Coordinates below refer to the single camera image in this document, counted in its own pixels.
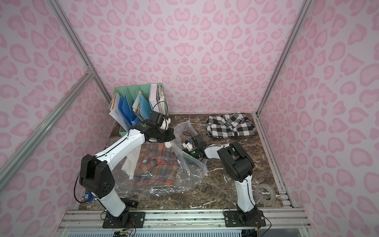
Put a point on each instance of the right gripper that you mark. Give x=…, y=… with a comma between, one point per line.
x=189, y=145

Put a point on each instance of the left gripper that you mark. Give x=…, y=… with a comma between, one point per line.
x=165, y=135

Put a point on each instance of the black white plaid shirt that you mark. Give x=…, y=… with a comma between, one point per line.
x=230, y=125

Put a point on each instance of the clear plastic vacuum bag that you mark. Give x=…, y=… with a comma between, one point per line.
x=190, y=171

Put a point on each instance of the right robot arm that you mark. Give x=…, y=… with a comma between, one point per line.
x=237, y=164

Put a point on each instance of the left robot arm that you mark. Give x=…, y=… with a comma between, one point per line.
x=95, y=174

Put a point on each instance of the red plaid shirt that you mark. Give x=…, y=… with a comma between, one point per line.
x=157, y=166

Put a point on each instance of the blue folder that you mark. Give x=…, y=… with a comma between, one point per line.
x=145, y=107

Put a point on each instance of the white binder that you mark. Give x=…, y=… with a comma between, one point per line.
x=156, y=98

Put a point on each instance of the green file organizer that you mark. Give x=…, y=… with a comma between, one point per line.
x=131, y=103

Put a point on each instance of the clear tape roll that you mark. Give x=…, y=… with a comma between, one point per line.
x=265, y=194

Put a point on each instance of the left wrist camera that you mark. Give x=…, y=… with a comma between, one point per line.
x=157, y=118

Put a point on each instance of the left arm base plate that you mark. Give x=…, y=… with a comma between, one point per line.
x=126, y=220

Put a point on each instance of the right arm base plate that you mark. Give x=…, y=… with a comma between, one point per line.
x=238, y=218

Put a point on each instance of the blue object at wall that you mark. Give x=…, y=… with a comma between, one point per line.
x=88, y=197

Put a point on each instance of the aluminium front rail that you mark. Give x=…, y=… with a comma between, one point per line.
x=187, y=219

